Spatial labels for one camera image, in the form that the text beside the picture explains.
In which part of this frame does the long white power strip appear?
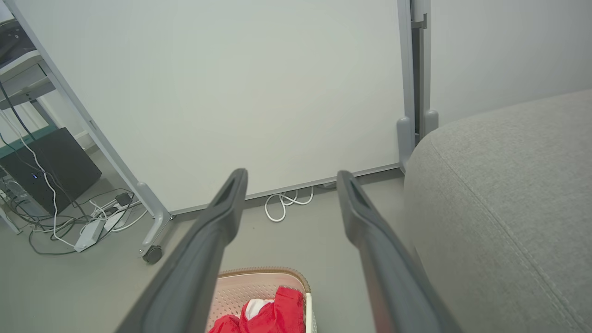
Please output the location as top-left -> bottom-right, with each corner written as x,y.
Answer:
74,220 -> 105,253

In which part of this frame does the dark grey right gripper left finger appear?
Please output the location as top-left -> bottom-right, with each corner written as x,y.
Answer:
116,168 -> 248,333

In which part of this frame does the grey metal desk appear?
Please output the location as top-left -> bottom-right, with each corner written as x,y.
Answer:
0,18 -> 61,135

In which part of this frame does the large white partition panel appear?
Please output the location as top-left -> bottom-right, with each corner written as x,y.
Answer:
2,0 -> 417,265

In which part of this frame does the black floor cable tangle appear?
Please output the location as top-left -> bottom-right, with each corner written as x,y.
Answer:
0,187 -> 139,256

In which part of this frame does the red cloth garment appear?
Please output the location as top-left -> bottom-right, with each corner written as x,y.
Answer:
209,286 -> 306,333

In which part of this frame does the beige perforated laundry basket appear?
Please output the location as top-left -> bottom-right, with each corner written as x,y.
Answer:
206,267 -> 317,333

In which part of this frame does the grey fabric sofa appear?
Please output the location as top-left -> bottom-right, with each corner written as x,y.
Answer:
403,89 -> 592,333

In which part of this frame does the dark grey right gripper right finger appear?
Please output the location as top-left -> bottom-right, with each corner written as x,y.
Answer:
336,170 -> 463,333

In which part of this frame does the black computer case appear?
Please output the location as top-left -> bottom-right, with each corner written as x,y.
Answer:
0,127 -> 102,216

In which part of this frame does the coiled white cable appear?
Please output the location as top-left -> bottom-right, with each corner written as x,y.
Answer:
265,186 -> 315,223

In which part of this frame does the short white power strip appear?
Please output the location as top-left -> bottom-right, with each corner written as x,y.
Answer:
104,210 -> 126,232

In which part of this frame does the thin white cable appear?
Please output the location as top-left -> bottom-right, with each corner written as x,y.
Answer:
0,109 -> 77,248

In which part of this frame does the white partition panel grey post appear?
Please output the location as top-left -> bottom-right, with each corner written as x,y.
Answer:
412,0 -> 592,139

